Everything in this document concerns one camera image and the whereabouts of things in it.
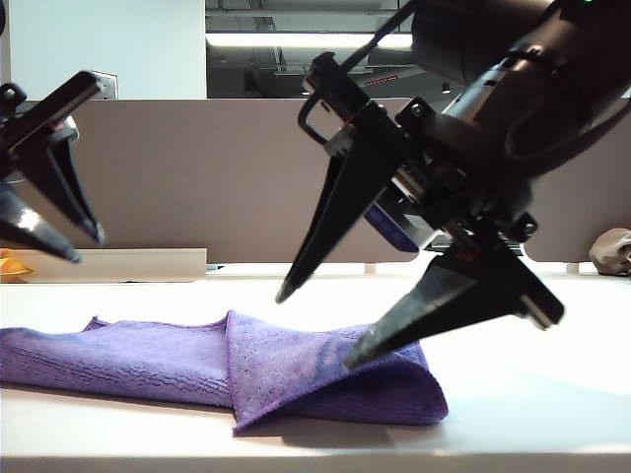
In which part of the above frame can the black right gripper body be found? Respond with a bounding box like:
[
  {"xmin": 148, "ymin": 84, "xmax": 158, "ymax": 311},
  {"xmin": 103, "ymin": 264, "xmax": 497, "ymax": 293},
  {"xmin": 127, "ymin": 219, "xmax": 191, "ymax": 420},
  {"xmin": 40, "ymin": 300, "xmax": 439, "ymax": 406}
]
[{"xmin": 306, "ymin": 51, "xmax": 567, "ymax": 332}]

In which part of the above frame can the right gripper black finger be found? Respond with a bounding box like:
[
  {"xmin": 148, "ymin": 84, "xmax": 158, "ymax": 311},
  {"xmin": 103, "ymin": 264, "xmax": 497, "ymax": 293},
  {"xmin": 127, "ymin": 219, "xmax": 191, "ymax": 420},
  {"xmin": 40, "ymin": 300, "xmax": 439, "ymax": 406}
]
[
  {"xmin": 342, "ymin": 240, "xmax": 531, "ymax": 371},
  {"xmin": 273, "ymin": 120, "xmax": 411, "ymax": 304}
]

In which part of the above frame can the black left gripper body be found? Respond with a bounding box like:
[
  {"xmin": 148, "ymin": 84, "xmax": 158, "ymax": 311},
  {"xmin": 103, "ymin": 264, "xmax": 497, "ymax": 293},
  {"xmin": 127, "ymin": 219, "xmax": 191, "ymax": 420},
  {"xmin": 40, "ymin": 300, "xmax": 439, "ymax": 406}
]
[{"xmin": 0, "ymin": 71, "xmax": 105, "ymax": 198}]

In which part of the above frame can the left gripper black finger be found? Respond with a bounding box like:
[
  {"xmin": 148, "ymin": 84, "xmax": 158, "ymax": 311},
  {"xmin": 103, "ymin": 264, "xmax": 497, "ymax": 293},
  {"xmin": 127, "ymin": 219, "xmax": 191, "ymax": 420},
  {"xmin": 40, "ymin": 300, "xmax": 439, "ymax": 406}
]
[
  {"xmin": 0, "ymin": 189, "xmax": 84, "ymax": 265},
  {"xmin": 29, "ymin": 140, "xmax": 107, "ymax": 246}
]

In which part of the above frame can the purple microfiber cloth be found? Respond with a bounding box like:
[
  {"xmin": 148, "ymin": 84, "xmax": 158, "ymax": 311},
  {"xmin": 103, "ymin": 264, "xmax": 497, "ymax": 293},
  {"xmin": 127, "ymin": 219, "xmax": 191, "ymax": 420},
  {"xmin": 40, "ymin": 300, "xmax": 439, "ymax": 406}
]
[{"xmin": 0, "ymin": 308, "xmax": 450, "ymax": 438}]

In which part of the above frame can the yellow crumpled cloth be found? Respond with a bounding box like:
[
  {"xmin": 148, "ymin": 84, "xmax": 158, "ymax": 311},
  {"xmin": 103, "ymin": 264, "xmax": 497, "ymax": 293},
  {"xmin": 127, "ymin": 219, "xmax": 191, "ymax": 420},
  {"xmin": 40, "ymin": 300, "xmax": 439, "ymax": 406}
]
[{"xmin": 0, "ymin": 248, "xmax": 35, "ymax": 283}]

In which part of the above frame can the beige crumpled cloth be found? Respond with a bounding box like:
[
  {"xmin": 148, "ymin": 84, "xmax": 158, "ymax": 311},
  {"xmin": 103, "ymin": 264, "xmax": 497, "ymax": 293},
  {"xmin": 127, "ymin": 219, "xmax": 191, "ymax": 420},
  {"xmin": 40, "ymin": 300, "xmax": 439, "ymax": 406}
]
[{"xmin": 588, "ymin": 228, "xmax": 631, "ymax": 276}]

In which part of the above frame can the brown desk divider panel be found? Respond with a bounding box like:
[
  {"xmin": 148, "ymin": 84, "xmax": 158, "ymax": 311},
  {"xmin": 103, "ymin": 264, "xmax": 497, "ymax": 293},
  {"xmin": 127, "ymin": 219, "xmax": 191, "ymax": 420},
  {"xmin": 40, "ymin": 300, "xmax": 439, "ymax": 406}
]
[
  {"xmin": 525, "ymin": 105, "xmax": 631, "ymax": 265},
  {"xmin": 0, "ymin": 98, "xmax": 424, "ymax": 275}
]

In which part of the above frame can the long ceiling light strip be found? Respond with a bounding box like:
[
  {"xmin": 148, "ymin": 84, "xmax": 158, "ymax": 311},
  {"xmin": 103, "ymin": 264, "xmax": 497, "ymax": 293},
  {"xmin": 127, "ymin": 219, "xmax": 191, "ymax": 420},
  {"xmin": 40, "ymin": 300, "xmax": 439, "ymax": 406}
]
[{"xmin": 205, "ymin": 32, "xmax": 415, "ymax": 49}]

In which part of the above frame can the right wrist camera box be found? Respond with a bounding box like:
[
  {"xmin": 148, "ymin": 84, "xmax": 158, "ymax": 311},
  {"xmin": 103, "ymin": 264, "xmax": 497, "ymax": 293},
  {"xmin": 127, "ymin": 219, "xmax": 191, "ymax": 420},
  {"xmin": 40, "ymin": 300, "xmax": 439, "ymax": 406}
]
[{"xmin": 365, "ymin": 199, "xmax": 440, "ymax": 255}]

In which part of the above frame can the beige cable tray cover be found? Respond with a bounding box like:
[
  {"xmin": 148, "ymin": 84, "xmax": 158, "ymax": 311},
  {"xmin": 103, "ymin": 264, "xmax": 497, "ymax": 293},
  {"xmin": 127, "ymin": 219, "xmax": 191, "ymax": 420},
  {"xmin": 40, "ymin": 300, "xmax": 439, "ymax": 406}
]
[{"xmin": 24, "ymin": 247, "xmax": 209, "ymax": 284}]

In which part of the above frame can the metal wall plate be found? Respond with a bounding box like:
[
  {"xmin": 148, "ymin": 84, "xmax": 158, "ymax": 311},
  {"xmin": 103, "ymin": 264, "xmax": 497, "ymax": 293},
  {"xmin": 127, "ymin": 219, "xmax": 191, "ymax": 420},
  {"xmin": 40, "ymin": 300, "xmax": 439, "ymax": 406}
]
[{"xmin": 91, "ymin": 70, "xmax": 119, "ymax": 101}]

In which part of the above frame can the black right camera cable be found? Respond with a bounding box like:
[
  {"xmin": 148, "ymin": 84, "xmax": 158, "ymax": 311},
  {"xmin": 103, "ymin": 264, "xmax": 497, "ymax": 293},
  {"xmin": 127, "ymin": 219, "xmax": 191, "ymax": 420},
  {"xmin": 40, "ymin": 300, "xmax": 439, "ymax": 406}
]
[{"xmin": 297, "ymin": 0, "xmax": 418, "ymax": 148}]

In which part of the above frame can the black right arm cable loop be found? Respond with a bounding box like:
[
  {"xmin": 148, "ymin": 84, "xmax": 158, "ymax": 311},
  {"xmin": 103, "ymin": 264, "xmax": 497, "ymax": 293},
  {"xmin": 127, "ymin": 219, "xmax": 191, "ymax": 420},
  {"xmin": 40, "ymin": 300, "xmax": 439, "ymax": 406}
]
[{"xmin": 502, "ymin": 105, "xmax": 631, "ymax": 178}]

